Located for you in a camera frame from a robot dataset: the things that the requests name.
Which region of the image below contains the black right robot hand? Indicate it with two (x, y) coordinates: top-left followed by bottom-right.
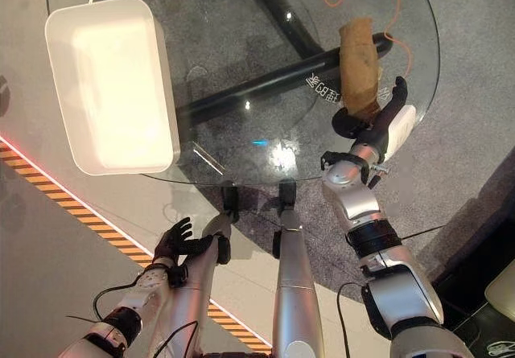
(331, 76), (418, 163)

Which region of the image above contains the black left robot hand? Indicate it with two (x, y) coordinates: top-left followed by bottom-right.
(152, 216), (214, 265)

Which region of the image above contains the white plastic basket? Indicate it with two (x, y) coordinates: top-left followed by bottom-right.
(44, 0), (181, 177)

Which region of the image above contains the silver left robot leg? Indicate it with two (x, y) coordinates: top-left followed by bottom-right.
(146, 187), (242, 358)

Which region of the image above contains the silver robot leg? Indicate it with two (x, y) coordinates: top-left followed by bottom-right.
(271, 179), (325, 358)
(146, 187), (242, 358)

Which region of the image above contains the grey carpet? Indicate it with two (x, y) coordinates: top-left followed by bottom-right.
(82, 0), (515, 307)

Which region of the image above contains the yellow black hazard tape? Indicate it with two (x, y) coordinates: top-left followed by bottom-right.
(0, 138), (273, 355)

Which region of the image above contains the silver right robot leg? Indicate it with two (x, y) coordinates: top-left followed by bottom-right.
(271, 179), (325, 358)

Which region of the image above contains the black table base tube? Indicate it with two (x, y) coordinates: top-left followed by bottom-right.
(175, 0), (393, 126)

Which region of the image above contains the round glass table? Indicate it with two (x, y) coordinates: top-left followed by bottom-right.
(43, 0), (441, 186)

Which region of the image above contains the white chair seat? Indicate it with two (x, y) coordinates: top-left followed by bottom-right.
(484, 270), (515, 323)

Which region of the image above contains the orange cable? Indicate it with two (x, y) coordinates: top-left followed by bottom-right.
(320, 0), (413, 80)

